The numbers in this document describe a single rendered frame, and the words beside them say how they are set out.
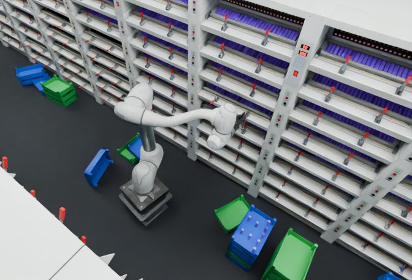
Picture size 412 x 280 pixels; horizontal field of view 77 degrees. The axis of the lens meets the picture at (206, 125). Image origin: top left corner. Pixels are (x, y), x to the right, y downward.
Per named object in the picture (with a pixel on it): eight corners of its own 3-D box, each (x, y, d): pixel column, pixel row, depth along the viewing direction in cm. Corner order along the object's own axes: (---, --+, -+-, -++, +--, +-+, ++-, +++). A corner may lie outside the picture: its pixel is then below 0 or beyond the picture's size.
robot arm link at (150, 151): (139, 171, 211) (148, 151, 227) (158, 174, 209) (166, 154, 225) (119, 95, 158) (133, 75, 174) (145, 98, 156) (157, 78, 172)
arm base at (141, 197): (144, 207, 197) (143, 203, 193) (127, 187, 207) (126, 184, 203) (163, 193, 207) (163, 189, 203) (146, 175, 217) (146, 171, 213)
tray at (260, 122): (268, 131, 185) (268, 125, 177) (198, 97, 207) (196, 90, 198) (281, 110, 192) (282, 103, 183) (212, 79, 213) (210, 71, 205)
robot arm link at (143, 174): (129, 191, 199) (126, 174, 183) (138, 172, 212) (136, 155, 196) (150, 196, 198) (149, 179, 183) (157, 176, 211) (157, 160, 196)
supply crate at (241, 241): (255, 259, 175) (257, 255, 169) (230, 241, 182) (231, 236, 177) (274, 223, 193) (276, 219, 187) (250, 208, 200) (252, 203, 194)
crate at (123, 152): (132, 164, 260) (131, 159, 254) (118, 154, 267) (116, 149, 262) (152, 145, 278) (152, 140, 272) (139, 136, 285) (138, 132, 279)
